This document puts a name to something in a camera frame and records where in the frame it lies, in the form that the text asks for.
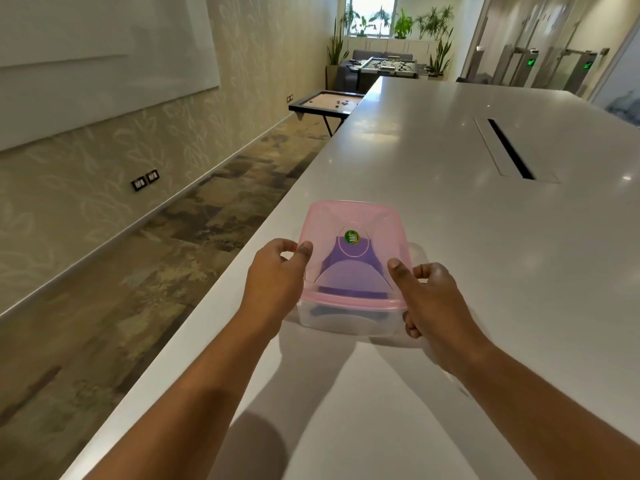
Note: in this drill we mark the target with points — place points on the person's left hand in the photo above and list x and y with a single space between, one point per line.
272 289

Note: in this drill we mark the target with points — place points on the person's right hand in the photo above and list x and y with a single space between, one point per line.
440 319

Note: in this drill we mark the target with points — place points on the person's left thumb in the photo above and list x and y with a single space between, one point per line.
304 259

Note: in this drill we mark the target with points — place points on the person's right thumb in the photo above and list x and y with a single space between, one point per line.
401 279

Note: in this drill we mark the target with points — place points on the pink translucent container lid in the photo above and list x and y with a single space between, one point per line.
355 219

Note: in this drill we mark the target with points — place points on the clear plastic container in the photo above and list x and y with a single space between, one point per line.
345 322

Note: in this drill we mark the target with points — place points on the person's right forearm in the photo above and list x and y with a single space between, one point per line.
545 424

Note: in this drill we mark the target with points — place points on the person's left forearm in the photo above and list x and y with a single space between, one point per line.
200 394

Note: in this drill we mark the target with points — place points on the purple plastic scoop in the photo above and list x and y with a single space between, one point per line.
350 267

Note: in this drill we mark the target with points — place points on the carrom board table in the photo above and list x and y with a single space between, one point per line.
327 102

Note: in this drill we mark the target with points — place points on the grey sofa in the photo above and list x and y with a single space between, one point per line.
350 74

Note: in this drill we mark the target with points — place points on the tall snake plant in pot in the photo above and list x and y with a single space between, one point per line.
336 49

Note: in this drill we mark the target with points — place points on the foosball table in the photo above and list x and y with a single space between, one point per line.
390 64

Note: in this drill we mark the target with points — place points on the low white cabinet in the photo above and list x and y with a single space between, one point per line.
395 44

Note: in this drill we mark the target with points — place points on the turnstile gate with green light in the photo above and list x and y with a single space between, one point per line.
580 69
525 64

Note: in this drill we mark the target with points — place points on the green leafy potted plant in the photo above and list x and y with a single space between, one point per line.
403 24

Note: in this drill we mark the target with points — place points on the bright window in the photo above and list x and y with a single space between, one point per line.
372 12

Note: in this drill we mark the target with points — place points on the palm potted plant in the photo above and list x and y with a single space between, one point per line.
434 18

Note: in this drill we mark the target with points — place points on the white wall whiteboard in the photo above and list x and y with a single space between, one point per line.
100 59

